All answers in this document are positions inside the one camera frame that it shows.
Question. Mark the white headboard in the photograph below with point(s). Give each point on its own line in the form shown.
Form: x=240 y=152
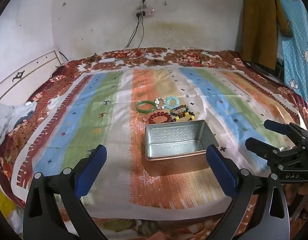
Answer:
x=24 y=75

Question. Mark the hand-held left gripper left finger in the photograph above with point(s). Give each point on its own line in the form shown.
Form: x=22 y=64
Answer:
x=91 y=170

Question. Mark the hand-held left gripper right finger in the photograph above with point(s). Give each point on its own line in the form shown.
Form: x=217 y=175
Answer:
x=220 y=167

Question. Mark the yellow plastic bag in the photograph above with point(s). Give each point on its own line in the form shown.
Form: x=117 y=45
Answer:
x=3 y=200

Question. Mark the striped woven mat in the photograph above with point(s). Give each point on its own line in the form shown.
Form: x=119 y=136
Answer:
x=99 y=120

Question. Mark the white power strip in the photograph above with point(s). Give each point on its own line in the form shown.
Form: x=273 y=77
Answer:
x=147 y=12

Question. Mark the blue printed cloth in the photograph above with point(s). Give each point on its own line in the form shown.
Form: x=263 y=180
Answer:
x=296 y=37

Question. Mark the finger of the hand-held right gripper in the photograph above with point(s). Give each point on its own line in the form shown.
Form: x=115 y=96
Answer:
x=275 y=126
x=256 y=146

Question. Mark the grey cloth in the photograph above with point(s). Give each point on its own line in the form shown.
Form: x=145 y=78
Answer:
x=5 y=122

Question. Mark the brown hanging garment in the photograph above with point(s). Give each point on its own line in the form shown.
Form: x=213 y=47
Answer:
x=258 y=25

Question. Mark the silver metal tin box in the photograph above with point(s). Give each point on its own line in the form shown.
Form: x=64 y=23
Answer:
x=175 y=142

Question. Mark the green jade bangle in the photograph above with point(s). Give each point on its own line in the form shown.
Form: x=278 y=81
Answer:
x=145 y=107

